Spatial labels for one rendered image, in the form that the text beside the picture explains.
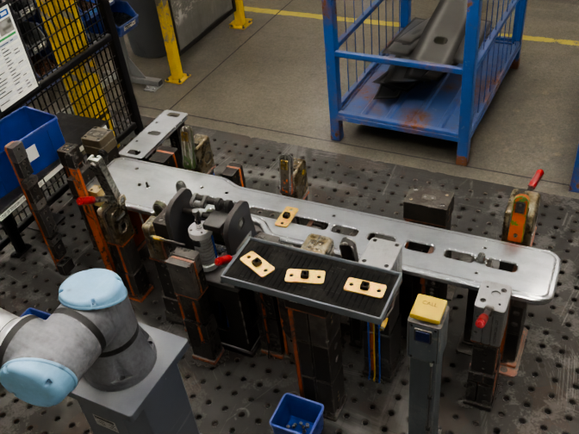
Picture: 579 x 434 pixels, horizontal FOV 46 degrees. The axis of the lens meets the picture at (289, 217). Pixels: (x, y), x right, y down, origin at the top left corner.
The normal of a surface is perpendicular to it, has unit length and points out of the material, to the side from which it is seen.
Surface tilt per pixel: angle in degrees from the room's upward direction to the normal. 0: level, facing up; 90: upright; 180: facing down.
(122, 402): 0
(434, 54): 5
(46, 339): 14
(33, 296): 0
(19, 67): 90
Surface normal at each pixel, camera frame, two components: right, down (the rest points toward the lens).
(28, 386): -0.29, 0.65
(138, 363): 0.72, 0.07
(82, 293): -0.04, -0.84
